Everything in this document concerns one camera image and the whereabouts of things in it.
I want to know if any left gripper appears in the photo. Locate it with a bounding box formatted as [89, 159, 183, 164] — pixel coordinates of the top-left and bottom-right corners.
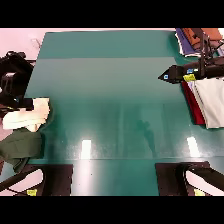
[9, 95, 35, 111]

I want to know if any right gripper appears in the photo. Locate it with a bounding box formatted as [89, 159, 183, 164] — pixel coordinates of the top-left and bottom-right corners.
[166, 64, 198, 84]

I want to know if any cream shirt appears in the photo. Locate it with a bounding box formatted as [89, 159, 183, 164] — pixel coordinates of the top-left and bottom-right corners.
[2, 96, 52, 133]

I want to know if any red garment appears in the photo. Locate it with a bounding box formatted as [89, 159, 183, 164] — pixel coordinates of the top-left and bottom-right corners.
[180, 79, 207, 126]

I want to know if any brown garment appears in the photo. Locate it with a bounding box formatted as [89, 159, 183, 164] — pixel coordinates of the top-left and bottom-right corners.
[182, 28, 224, 52]

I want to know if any dark green garment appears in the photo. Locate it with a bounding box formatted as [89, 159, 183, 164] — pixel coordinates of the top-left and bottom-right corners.
[0, 127, 45, 173]

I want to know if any pale grey garment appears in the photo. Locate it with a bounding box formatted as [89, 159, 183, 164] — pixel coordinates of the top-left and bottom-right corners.
[190, 76, 224, 130]

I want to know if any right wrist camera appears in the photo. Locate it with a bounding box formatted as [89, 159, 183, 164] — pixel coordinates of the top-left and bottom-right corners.
[199, 31, 215, 66]

